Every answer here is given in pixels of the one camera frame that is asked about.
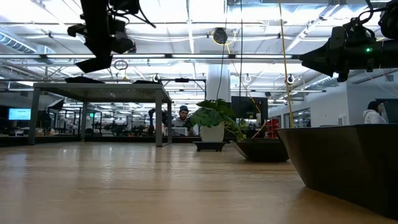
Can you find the grey perforated metal shelf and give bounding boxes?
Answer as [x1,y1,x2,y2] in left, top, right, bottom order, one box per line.
[28,82,173,147]

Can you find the yellow hanging cable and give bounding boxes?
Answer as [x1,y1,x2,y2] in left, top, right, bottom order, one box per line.
[278,0,295,128]

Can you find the blue lit screen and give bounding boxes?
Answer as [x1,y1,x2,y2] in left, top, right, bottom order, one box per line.
[7,108,32,121]

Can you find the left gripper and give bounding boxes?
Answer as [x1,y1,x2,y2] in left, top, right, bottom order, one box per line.
[67,0,110,62]

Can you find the round black plate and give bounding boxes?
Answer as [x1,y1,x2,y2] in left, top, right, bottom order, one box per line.
[132,79,162,85]

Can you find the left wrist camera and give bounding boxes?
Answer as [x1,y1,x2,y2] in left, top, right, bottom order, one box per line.
[108,18,137,54]

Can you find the black ceiling cable reel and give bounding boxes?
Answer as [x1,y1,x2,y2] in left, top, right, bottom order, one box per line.
[212,27,229,45]

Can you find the black monitor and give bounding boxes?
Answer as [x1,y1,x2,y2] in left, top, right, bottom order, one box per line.
[230,96,269,121]

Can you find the dark screen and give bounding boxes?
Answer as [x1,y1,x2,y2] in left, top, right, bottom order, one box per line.
[375,98,398,124]

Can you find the leaf-shaped black plate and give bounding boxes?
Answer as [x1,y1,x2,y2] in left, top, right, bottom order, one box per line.
[231,138,290,163]

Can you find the small square black plate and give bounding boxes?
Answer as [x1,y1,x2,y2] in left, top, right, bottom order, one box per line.
[192,141,227,152]

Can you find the person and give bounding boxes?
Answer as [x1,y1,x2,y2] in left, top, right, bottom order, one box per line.
[363,100,388,124]
[171,105,195,137]

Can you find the wavy square black plate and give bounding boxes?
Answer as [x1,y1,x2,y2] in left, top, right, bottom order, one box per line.
[275,123,398,220]

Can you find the black aluminium table frame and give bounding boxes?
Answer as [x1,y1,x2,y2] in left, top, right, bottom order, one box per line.
[0,134,279,147]

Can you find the black hanging cable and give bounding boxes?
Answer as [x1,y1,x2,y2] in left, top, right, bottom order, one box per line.
[238,0,244,98]

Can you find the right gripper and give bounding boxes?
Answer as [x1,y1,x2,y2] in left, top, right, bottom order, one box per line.
[298,26,384,82]

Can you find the red storage bin rack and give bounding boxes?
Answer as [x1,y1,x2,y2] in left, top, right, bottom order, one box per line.
[264,117,280,139]

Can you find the green artificial potted plant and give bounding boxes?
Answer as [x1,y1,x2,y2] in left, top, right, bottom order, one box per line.
[188,98,249,143]

